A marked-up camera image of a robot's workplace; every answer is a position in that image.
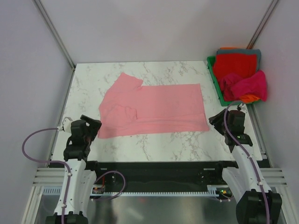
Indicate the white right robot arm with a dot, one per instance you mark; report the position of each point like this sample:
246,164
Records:
256,202

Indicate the right aluminium frame post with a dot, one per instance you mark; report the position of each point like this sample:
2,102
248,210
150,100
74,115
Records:
263,22

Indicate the magenta t-shirt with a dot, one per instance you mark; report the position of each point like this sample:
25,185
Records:
233,86

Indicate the grey t-shirt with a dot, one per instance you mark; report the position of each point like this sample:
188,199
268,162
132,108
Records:
255,52

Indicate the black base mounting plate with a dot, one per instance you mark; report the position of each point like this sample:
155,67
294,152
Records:
159,176

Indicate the green plastic bin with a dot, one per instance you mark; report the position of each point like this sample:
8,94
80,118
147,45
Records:
210,62

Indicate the aluminium frame post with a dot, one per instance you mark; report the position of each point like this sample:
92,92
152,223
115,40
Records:
263,22
49,23

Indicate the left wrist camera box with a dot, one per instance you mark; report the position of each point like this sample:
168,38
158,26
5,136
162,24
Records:
77,129

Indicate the pink t-shirt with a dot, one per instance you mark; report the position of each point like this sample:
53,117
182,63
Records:
131,108

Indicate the red t-shirt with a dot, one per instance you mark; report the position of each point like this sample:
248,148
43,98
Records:
241,64

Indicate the aluminium front rail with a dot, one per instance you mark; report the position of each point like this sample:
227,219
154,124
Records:
54,176

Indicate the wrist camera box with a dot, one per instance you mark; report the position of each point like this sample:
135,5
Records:
235,121
77,129

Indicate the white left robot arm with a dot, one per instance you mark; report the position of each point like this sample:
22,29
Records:
78,180

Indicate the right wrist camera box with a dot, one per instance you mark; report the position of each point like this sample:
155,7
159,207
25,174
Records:
235,121

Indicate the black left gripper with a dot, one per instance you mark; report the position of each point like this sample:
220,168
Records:
96,125

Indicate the orange t-shirt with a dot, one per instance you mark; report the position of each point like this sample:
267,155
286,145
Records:
249,98

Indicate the left aluminium frame post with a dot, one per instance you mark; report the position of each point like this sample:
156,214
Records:
49,23

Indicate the white slotted cable duct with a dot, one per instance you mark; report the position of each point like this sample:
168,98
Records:
211,192

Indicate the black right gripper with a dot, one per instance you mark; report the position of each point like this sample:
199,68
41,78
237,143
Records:
213,119

